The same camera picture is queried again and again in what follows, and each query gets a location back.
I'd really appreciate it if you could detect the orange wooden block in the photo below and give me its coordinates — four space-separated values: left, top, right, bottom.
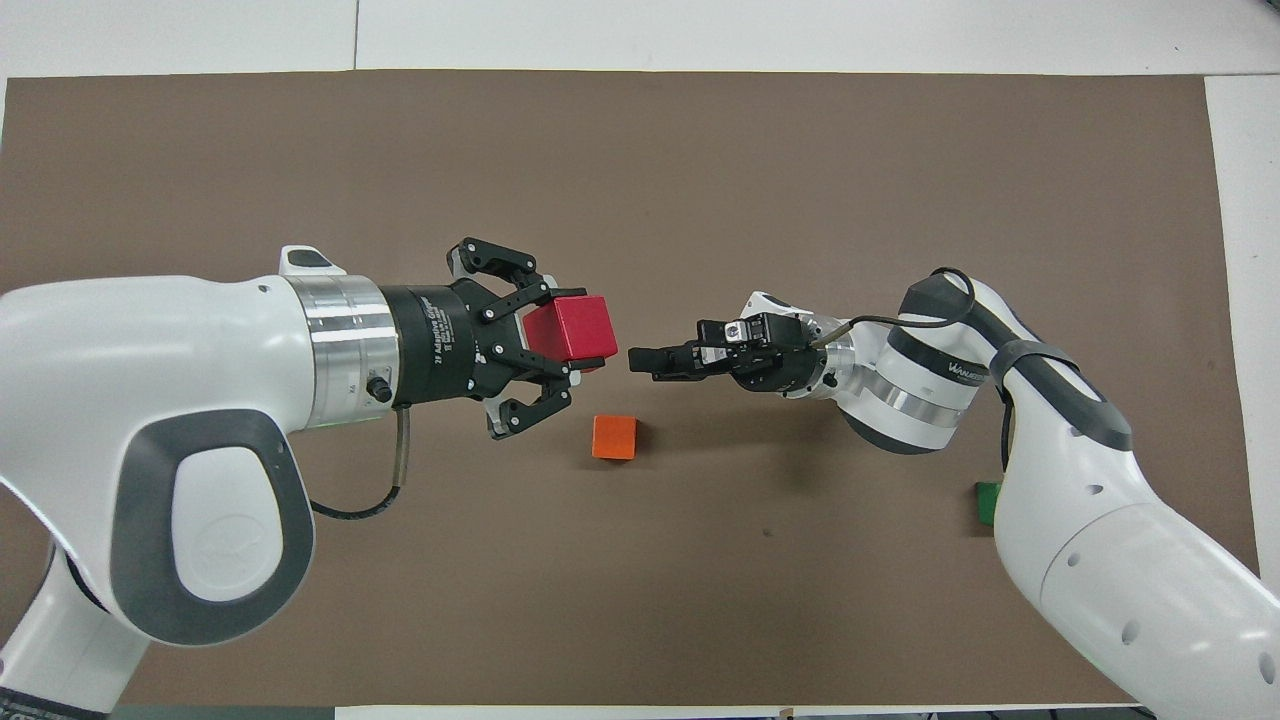
591 414 639 462

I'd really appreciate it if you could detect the brown table mat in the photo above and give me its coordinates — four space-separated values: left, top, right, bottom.
0 70 1259 709

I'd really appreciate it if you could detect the red wooden block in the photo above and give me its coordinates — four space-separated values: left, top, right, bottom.
521 294 620 373

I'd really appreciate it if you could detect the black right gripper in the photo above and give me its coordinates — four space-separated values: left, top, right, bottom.
627 312 838 399

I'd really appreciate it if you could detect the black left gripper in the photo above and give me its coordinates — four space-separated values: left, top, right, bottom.
379 236 577 442

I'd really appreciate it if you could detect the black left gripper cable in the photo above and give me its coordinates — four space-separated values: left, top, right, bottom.
309 404 414 522

